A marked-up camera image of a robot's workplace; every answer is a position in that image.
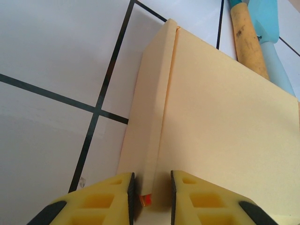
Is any light blue garden trowel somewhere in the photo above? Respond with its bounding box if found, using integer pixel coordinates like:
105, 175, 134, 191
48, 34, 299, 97
246, 0, 296, 98

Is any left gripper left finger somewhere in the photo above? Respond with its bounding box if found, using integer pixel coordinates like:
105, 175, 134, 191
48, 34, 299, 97
27, 172, 135, 225

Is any teal garden rake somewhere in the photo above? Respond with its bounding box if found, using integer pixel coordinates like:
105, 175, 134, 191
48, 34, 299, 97
228, 0, 270, 82

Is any yellow paper box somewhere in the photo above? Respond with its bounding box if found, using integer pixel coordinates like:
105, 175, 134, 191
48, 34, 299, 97
116, 18, 300, 225

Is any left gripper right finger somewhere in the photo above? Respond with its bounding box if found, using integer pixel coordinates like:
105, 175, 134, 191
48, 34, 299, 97
170, 170, 282, 225

